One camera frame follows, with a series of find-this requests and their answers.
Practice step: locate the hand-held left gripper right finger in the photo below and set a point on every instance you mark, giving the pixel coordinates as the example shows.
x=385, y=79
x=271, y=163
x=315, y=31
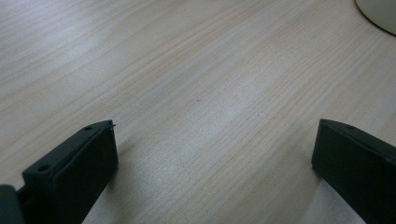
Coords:
x=355, y=168

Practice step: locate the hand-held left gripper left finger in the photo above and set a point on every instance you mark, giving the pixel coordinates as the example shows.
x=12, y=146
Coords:
x=77, y=174

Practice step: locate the white insulated tumbler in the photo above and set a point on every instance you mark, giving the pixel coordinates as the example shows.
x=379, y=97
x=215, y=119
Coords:
x=381, y=12

